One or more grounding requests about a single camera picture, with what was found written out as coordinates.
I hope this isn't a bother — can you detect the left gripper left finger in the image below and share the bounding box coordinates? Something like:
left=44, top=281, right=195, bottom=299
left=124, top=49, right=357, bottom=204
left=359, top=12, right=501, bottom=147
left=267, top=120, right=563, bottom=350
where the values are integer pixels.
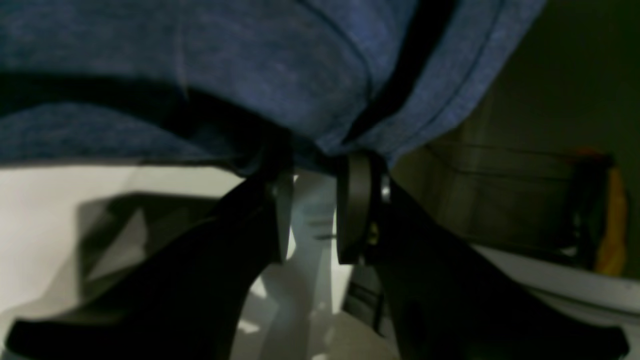
left=5, top=148, right=293, bottom=360

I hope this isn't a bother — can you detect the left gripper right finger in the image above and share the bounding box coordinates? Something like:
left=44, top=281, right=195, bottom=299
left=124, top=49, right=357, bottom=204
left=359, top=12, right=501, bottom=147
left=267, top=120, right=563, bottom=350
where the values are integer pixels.
left=336, top=152, right=630, bottom=360

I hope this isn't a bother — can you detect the dark blue t-shirt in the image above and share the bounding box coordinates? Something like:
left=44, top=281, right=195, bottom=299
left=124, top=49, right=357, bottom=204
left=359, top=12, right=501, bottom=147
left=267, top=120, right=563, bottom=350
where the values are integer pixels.
left=0, top=0, right=546, bottom=174

